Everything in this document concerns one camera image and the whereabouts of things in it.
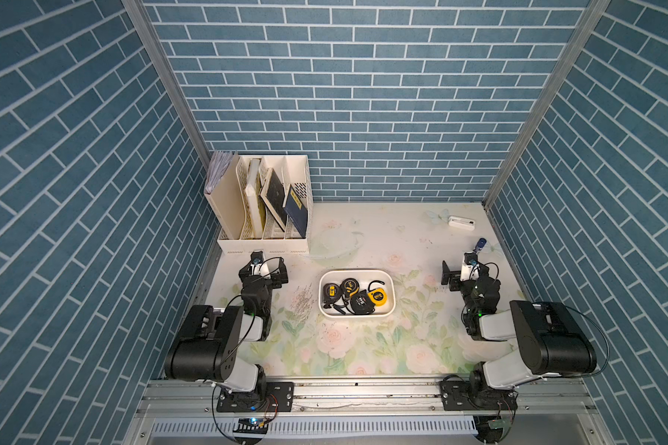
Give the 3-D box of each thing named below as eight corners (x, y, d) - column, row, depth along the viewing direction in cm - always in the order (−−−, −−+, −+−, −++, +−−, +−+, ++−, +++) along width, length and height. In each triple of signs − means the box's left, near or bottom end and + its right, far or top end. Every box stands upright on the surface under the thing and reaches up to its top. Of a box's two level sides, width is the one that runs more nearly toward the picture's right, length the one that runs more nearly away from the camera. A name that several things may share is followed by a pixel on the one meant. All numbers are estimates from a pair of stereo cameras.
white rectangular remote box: (447, 225, 117) (450, 219, 114) (448, 219, 119) (450, 214, 116) (472, 231, 115) (475, 225, 113) (472, 225, 117) (475, 220, 115)
